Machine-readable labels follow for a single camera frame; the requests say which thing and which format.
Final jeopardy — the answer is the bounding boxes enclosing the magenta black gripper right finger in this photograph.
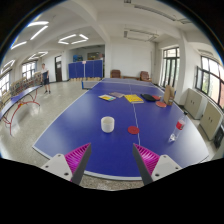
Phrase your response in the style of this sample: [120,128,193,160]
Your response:
[132,144,160,185]

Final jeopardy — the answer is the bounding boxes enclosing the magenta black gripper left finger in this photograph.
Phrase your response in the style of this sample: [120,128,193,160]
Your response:
[65,143,91,185]

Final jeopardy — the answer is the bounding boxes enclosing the white cup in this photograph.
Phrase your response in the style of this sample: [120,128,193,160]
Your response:
[101,116,115,133]

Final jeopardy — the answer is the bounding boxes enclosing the clear plastic bottle red label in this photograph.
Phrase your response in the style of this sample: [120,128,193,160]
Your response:
[169,111,187,142]

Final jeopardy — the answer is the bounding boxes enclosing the blue ping pong table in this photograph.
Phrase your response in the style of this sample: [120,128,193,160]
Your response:
[33,78,208,180]

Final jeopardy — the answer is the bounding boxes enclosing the orange round disc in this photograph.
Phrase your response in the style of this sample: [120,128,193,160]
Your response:
[156,101,167,108]

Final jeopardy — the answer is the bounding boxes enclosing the black table tennis paddle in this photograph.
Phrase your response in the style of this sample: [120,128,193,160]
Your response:
[140,94,156,102]

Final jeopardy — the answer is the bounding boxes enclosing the yellow book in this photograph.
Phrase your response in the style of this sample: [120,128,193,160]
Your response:
[125,94,144,104]

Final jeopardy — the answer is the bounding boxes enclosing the red table tennis paddle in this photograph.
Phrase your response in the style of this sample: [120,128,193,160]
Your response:
[152,95,161,100]

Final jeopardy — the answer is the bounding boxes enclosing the colourful book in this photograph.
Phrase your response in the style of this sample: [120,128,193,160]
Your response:
[99,94,116,102]

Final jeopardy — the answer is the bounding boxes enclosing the grey pink booklet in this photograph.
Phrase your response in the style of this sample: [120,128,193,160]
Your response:
[109,92,124,98]

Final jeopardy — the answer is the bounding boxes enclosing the brown cardboard box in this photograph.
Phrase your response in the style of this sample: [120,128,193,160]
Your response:
[163,85,175,106]

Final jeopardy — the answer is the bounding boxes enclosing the white cabinet far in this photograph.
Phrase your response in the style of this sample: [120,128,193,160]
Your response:
[184,89,207,120]

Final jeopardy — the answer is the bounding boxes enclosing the white cabinet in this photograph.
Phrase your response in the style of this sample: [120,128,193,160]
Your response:
[184,89,207,120]
[200,102,223,140]

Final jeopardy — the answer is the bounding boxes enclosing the white cabinet near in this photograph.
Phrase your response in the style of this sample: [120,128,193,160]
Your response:
[200,102,223,140]

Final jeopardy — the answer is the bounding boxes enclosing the brown armchair right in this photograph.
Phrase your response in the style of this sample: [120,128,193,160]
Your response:
[140,71,152,82]

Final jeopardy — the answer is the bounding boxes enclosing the brown armchair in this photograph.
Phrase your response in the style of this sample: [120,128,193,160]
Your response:
[110,70,121,78]
[140,71,152,82]

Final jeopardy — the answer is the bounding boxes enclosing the folded blue side table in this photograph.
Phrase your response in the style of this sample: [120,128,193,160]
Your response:
[0,86,39,133]

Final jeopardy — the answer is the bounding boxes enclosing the brown armchair left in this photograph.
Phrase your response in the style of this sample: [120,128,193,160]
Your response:
[110,70,121,78]

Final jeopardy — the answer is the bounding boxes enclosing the blue partition boards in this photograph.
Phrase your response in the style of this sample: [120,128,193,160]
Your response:
[68,60,103,78]

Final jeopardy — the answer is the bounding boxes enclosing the standing person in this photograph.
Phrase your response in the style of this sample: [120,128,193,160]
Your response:
[41,63,51,94]

